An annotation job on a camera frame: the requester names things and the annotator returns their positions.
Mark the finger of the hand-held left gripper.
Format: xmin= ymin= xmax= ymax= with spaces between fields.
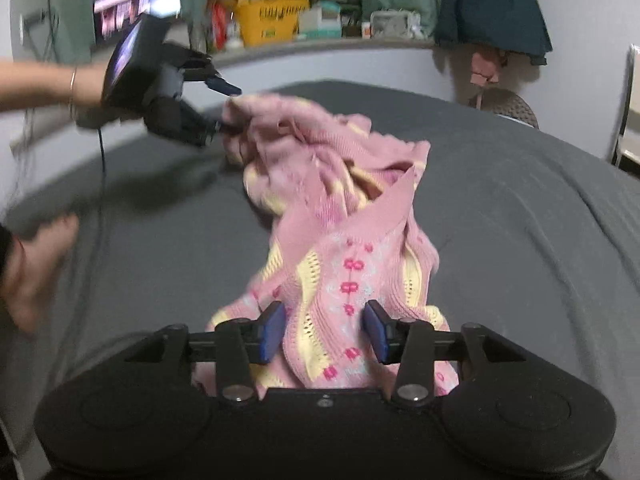
xmin=175 ymin=47 xmax=243 ymax=97
xmin=172 ymin=101 xmax=241 ymax=149

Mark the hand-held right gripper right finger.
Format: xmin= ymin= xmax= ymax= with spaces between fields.
xmin=361 ymin=300 xmax=526 ymax=409

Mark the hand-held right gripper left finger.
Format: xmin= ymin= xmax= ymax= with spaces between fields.
xmin=124 ymin=301 xmax=288 ymax=407

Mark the pink striped knit sweater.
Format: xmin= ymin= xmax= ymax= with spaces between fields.
xmin=192 ymin=92 xmax=460 ymax=398

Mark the person's left forearm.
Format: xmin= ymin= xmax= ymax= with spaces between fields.
xmin=0 ymin=59 xmax=108 ymax=114

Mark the small white bottle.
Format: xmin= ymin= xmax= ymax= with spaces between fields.
xmin=225 ymin=12 xmax=244 ymax=51

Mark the red packet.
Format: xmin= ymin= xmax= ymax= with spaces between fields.
xmin=212 ymin=0 xmax=229 ymax=51

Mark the lit display screen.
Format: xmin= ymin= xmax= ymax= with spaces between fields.
xmin=93 ymin=0 xmax=181 ymax=44

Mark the yellow plastic basket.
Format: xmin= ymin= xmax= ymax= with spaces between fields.
xmin=235 ymin=0 xmax=311 ymax=49

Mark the white window ledge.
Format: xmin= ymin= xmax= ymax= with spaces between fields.
xmin=197 ymin=36 xmax=442 ymax=74

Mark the teal and white box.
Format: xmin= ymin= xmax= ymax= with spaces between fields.
xmin=298 ymin=2 xmax=344 ymax=41

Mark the clear plastic container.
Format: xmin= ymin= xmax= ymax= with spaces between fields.
xmin=370 ymin=8 xmax=424 ymax=40

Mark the person's bare foot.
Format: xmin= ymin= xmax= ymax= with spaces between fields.
xmin=0 ymin=214 xmax=81 ymax=334

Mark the pink hanging cloth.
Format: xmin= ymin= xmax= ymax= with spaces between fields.
xmin=470 ymin=50 xmax=511 ymax=109

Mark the grey knitted round cushion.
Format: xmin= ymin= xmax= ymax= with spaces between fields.
xmin=467 ymin=88 xmax=540 ymax=131

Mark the dark teal hanging garment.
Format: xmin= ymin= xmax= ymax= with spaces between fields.
xmin=434 ymin=0 xmax=554 ymax=67

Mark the black cable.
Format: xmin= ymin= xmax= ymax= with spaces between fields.
xmin=75 ymin=127 xmax=109 ymax=341

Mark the white wall socket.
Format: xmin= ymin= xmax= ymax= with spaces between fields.
xmin=20 ymin=9 xmax=60 ymax=46

